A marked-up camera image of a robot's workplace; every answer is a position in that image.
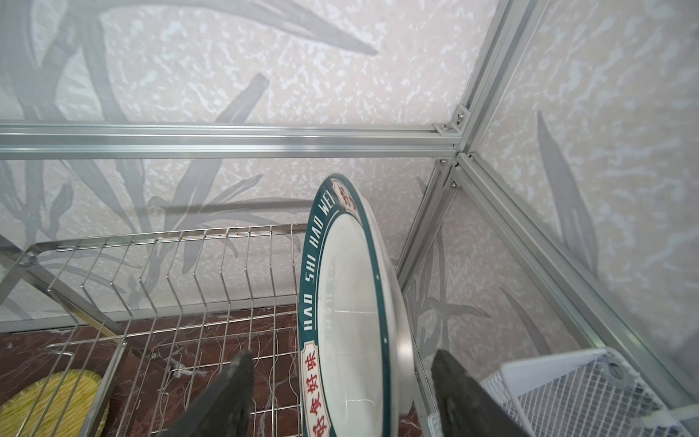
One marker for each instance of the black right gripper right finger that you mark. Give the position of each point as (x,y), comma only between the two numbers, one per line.
(466,409)

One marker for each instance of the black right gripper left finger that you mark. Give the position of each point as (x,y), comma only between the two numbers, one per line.
(224,407)

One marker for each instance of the dark green rimmed white plate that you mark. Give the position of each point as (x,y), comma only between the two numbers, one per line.
(355,349)

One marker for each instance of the steel dish rack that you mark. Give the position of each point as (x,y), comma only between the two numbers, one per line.
(157,316)

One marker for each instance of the yellow green woven plate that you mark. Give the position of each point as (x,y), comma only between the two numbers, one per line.
(56,405)

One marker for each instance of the white wire basket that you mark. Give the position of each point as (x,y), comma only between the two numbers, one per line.
(592,392)

